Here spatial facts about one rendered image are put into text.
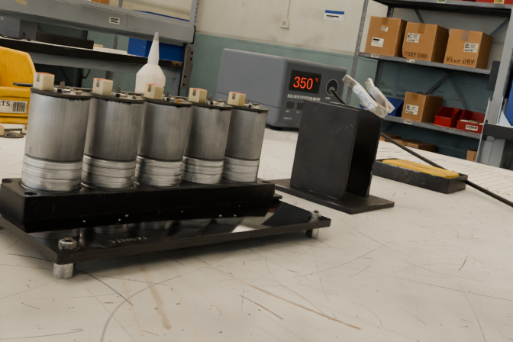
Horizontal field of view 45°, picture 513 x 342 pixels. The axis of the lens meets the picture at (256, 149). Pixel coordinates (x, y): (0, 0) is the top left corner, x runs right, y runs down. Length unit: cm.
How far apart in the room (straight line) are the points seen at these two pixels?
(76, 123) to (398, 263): 17
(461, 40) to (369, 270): 438
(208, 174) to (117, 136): 6
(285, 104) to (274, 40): 516
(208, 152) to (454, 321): 14
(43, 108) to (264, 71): 59
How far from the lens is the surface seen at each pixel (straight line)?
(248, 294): 24
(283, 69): 80
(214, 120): 31
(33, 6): 293
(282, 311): 23
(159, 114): 30
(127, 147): 28
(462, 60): 464
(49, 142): 27
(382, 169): 58
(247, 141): 33
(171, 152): 30
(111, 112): 28
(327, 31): 564
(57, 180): 27
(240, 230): 29
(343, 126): 42
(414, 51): 477
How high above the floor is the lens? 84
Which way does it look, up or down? 8 degrees down
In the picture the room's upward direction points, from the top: 9 degrees clockwise
